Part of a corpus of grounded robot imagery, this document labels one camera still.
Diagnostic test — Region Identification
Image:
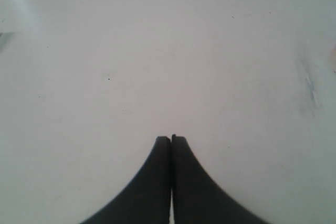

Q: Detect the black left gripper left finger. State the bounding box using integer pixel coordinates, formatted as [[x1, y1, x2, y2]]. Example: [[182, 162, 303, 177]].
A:
[[83, 136, 171, 223]]

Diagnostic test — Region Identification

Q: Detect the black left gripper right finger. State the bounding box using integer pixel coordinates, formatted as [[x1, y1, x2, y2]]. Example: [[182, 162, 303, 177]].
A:
[[171, 135, 266, 223]]

